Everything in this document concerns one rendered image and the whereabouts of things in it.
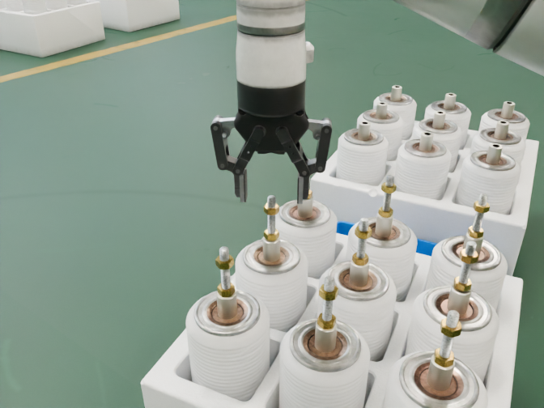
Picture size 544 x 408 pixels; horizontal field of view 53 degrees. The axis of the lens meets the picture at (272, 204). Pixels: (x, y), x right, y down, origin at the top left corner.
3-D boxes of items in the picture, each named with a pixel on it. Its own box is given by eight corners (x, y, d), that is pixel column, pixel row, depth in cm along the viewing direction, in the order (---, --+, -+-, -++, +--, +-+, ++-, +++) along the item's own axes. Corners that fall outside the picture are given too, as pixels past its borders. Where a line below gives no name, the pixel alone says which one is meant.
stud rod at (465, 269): (458, 301, 61) (471, 246, 57) (452, 295, 62) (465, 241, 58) (465, 299, 61) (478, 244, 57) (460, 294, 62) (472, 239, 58)
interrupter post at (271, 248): (260, 261, 70) (259, 240, 69) (265, 252, 72) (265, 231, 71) (277, 265, 70) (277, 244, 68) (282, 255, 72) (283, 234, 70)
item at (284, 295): (229, 371, 77) (223, 270, 68) (252, 326, 85) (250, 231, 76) (293, 388, 75) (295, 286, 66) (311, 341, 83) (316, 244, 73)
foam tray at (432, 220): (520, 210, 129) (539, 140, 120) (503, 308, 99) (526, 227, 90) (363, 176, 144) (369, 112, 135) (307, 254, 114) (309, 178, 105)
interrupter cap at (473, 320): (424, 284, 66) (425, 279, 66) (489, 295, 65) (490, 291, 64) (421, 325, 60) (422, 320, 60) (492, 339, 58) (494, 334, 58)
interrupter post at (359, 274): (354, 274, 68) (357, 252, 66) (371, 282, 67) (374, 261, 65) (344, 283, 67) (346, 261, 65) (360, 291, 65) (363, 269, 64)
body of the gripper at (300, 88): (227, 81, 55) (231, 163, 60) (310, 82, 55) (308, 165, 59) (236, 60, 62) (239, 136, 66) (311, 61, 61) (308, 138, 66)
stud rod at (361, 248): (358, 268, 66) (363, 216, 63) (364, 271, 66) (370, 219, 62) (353, 272, 66) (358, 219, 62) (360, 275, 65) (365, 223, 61)
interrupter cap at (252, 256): (234, 269, 69) (233, 265, 69) (254, 238, 75) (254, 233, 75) (291, 282, 67) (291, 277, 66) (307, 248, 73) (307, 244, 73)
